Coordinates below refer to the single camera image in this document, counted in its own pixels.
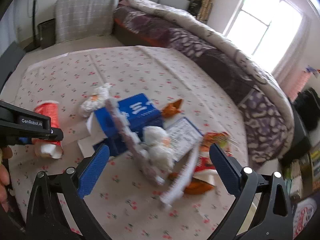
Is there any upper Ganten water carton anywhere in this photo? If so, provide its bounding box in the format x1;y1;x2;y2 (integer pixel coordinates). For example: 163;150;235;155
293;194;319;239

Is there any black clothes pile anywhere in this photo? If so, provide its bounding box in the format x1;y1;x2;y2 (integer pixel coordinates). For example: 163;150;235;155
293;87;320;132

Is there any cherry print tablecloth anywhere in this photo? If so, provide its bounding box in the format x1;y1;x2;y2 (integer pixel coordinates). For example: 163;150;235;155
9;46;248;239

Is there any person's left hand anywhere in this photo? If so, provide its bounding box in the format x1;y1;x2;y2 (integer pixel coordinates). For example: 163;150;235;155
0;146;12;212

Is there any white patterned duvet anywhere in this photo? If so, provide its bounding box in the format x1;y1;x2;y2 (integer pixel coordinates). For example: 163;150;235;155
127;0;294;147

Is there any red instant noodle cup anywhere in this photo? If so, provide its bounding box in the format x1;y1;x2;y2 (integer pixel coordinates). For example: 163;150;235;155
32;100;64;159

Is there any black storage bench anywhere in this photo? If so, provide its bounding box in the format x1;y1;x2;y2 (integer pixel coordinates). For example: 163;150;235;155
279;103;311;166

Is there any black handbag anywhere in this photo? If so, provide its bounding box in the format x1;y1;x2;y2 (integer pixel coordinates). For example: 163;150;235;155
188;0;202;17

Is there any grey checked covered chair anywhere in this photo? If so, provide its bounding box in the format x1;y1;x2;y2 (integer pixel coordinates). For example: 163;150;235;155
55;0;119;43

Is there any sheer curtain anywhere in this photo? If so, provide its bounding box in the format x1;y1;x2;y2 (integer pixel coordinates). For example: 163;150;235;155
272;14;311;85

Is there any bed with grey headboard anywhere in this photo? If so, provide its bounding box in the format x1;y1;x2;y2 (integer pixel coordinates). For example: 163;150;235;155
112;0;296;165

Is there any window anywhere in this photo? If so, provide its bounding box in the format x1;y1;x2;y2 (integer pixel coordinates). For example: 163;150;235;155
226;0;303;73

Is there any orange peel piece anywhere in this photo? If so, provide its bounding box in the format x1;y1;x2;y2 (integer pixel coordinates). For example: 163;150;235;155
161;99;183;118

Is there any white tissue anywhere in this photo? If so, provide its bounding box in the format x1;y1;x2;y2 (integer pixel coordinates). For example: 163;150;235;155
79;83;112;118

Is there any torn red noodle cup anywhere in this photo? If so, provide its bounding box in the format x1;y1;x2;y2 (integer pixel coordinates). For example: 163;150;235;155
183;132;232;195

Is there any blue carton box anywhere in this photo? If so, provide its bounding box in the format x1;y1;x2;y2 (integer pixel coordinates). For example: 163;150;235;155
78;93;163;158

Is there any white label blue box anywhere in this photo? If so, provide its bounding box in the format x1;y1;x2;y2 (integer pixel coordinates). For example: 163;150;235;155
165;117;203;162

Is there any small black trash bin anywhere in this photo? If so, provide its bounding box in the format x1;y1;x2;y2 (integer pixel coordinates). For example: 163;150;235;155
37;18;56;49

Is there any wooden bookshelf with books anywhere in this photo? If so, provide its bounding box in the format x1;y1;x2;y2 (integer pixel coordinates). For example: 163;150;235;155
284;147;319;203

